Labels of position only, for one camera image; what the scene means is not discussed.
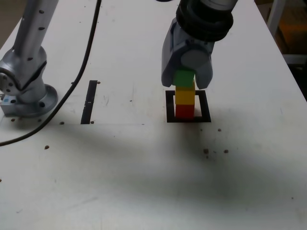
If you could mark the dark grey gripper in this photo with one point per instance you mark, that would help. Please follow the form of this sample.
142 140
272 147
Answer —
196 43

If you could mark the green cube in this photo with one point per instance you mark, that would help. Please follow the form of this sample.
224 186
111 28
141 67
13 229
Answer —
184 78

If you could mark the yellow cube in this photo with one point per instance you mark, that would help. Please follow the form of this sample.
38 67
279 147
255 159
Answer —
184 95

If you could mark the red cube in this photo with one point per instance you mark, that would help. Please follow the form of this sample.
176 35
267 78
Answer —
184 112

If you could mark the black tape square outline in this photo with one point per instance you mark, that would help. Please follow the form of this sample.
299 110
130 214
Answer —
206 107

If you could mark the black tape strip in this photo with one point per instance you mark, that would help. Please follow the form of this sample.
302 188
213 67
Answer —
89 103

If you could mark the yellow box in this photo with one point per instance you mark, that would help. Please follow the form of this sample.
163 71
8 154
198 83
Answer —
295 36

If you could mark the white metal frame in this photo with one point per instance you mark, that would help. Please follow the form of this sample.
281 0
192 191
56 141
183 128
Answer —
273 14

